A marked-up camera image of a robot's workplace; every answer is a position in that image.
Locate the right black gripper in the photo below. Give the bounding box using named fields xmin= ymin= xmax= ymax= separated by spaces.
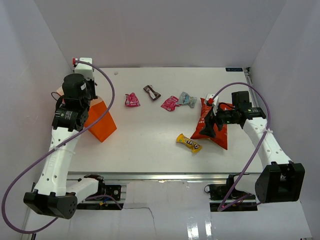
xmin=199 ymin=103 xmax=239 ymax=138

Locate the red chips bag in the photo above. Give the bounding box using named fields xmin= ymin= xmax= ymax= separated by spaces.
xmin=191 ymin=98 xmax=228 ymax=150

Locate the yellow M&M's packet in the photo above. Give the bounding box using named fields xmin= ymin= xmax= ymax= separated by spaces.
xmin=176 ymin=133 xmax=202 ymax=154

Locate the grey Himalaya mint packet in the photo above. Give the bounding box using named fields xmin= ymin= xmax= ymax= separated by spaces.
xmin=177 ymin=91 xmax=198 ymax=109

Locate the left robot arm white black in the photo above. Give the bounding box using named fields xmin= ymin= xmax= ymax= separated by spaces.
xmin=23 ymin=73 xmax=97 ymax=219

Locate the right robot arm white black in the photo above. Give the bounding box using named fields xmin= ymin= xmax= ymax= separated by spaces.
xmin=200 ymin=91 xmax=305 ymax=204

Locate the orange paper bag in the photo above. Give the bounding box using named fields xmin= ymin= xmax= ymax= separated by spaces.
xmin=84 ymin=97 xmax=117 ymax=143

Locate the pink snack packet left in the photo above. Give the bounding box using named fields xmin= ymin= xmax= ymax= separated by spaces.
xmin=124 ymin=92 xmax=141 ymax=108

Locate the pink snack packet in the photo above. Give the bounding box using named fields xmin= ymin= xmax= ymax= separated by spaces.
xmin=161 ymin=96 xmax=180 ymax=112
xmin=124 ymin=92 xmax=141 ymax=108

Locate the pink snack packet right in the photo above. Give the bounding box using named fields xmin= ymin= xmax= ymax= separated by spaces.
xmin=161 ymin=96 xmax=180 ymax=112

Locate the blue table label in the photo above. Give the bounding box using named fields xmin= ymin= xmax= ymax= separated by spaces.
xmin=225 ymin=67 xmax=243 ymax=72

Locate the brown chocolate wrapper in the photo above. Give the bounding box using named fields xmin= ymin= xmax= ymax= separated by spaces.
xmin=143 ymin=85 xmax=161 ymax=101

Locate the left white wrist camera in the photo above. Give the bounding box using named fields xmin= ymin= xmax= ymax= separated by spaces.
xmin=72 ymin=57 xmax=94 ymax=81

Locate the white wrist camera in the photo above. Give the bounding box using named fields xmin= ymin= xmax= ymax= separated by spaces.
xmin=204 ymin=93 xmax=219 ymax=115
xmin=72 ymin=57 xmax=94 ymax=81

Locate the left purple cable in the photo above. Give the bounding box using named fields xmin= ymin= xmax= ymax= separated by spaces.
xmin=1 ymin=59 xmax=116 ymax=235

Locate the purple cable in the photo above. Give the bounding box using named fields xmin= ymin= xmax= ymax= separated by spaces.
xmin=1 ymin=59 xmax=116 ymax=235
xmin=211 ymin=82 xmax=273 ymax=212

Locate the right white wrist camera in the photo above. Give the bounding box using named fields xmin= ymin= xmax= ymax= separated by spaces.
xmin=204 ymin=93 xmax=219 ymax=115

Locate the aluminium right side rail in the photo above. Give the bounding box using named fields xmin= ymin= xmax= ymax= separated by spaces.
xmin=244 ymin=66 xmax=266 ymax=131

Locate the aluminium rail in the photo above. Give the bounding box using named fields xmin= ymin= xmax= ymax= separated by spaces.
xmin=67 ymin=171 xmax=263 ymax=182
xmin=244 ymin=66 xmax=266 ymax=131

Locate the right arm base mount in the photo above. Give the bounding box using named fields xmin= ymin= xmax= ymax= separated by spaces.
xmin=204 ymin=183 xmax=258 ymax=212

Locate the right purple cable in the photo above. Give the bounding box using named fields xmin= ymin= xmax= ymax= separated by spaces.
xmin=211 ymin=82 xmax=273 ymax=212

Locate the aluminium front rail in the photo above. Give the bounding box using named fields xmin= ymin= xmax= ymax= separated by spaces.
xmin=67 ymin=171 xmax=263 ymax=182

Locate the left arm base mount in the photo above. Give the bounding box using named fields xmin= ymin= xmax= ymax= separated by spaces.
xmin=77 ymin=184 xmax=124 ymax=211

